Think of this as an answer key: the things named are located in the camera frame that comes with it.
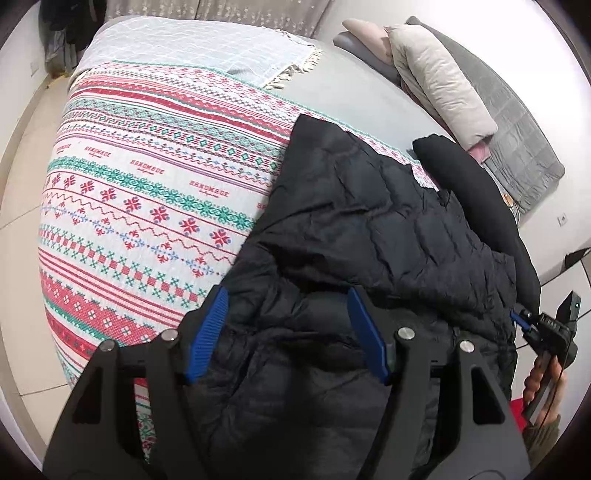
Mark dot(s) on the black puffer jacket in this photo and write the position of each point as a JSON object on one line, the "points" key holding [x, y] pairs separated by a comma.
{"points": [[351, 230]]}

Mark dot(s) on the patterned grey curtain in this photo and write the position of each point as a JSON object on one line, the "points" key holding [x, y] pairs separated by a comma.
{"points": [[217, 11]]}

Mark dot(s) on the red green patterned blanket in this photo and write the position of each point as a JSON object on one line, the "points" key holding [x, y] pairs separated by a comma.
{"points": [[152, 184]]}

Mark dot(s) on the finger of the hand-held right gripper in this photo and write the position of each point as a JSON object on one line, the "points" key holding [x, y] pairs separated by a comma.
{"points": [[519, 319]]}

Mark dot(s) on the white wall socket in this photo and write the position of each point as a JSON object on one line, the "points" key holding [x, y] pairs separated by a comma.
{"points": [[562, 218]]}

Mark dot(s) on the grey bed sheet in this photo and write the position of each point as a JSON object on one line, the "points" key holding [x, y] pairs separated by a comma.
{"points": [[360, 92]]}

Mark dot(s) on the person's right hand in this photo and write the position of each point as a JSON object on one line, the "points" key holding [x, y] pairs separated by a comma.
{"points": [[551, 392]]}

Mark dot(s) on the person's right forearm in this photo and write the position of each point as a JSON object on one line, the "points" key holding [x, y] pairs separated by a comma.
{"points": [[545, 441]]}

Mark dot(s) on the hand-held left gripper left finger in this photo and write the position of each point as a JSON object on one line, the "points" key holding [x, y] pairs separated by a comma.
{"points": [[210, 334]]}

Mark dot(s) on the black smooth garment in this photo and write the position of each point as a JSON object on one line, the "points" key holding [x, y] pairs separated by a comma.
{"points": [[475, 198]]}

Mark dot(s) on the beige quilted duvet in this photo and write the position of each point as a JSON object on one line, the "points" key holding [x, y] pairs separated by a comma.
{"points": [[438, 78]]}

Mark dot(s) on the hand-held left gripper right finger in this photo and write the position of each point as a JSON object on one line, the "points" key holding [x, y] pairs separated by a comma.
{"points": [[368, 339]]}

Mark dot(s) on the pink pillow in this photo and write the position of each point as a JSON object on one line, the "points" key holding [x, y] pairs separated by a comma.
{"points": [[369, 34]]}

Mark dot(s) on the red cloth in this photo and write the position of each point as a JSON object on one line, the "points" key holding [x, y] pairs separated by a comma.
{"points": [[518, 410]]}

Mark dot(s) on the light blue checked fringed blanket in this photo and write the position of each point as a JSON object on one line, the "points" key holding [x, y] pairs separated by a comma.
{"points": [[194, 46]]}

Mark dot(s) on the dark hanging clothes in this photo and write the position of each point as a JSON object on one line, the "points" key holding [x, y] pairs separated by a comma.
{"points": [[69, 27]]}

